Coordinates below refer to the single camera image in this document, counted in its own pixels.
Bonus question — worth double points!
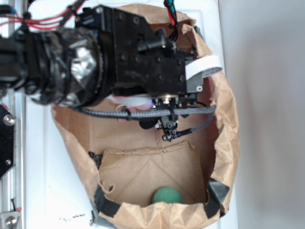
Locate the red green wire bundle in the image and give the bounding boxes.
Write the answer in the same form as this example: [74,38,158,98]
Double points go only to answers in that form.
[163,0,179,40]

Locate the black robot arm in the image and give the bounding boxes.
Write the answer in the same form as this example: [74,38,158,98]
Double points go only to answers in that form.
[0,0,197,107]

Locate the white ribbon cable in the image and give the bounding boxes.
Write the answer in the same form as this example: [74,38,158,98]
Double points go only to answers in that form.
[185,55,224,81]

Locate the aluminium frame rail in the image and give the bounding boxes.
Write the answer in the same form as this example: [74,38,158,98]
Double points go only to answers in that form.
[0,0,27,229]

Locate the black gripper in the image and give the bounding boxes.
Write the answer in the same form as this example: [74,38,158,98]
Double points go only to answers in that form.
[75,5,198,103]

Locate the brown paper bag tray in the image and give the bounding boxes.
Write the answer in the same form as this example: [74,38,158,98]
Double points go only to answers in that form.
[50,3,241,229]

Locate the green textured ball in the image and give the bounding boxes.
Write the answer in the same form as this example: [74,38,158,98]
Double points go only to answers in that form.
[152,187,183,204]

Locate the black mounting plate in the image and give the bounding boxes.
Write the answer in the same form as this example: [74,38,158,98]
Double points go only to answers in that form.
[0,104,16,179]

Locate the grey braided cable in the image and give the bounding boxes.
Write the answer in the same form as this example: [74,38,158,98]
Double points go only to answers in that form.
[77,104,218,138]

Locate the red and black wires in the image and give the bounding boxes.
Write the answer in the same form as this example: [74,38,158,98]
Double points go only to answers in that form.
[0,0,86,31]

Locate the pink plush bunny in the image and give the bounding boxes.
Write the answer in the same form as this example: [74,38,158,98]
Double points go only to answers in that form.
[107,95,154,112]

